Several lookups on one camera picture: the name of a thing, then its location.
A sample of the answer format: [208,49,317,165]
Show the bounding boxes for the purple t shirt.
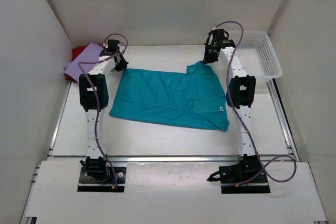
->
[62,41,106,77]

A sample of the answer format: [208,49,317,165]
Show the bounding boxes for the red t shirt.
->
[64,46,87,81]

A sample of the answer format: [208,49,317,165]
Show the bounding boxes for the teal t shirt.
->
[109,61,229,131]

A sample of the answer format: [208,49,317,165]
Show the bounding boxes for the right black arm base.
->
[207,155,270,194]

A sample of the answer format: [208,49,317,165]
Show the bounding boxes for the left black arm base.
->
[77,157,127,193]

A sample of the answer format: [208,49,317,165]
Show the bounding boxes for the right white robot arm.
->
[202,28,256,160]

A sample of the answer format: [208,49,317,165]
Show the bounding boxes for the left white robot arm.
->
[78,39,128,159]

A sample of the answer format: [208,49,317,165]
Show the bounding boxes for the white plastic basket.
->
[229,30,282,87]

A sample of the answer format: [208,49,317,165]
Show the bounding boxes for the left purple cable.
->
[78,34,129,187]

